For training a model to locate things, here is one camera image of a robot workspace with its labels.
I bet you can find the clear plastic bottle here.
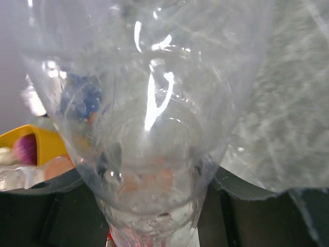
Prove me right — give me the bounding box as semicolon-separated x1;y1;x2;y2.
15;0;329;247

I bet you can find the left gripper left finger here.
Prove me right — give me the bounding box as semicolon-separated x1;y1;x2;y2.
1;169;108;247

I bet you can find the purple onion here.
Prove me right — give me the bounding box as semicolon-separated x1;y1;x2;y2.
13;134;38;165

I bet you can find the orange juice bottle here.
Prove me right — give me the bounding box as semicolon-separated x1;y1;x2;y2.
1;156;74;191

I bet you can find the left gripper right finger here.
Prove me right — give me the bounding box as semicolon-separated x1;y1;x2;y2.
198;167;328;246

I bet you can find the yellow plastic basket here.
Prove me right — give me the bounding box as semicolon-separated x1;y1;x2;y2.
1;125;69;166

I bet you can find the blue wrapped toilet paper roll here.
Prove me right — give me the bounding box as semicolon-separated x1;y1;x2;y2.
22;73;103;121

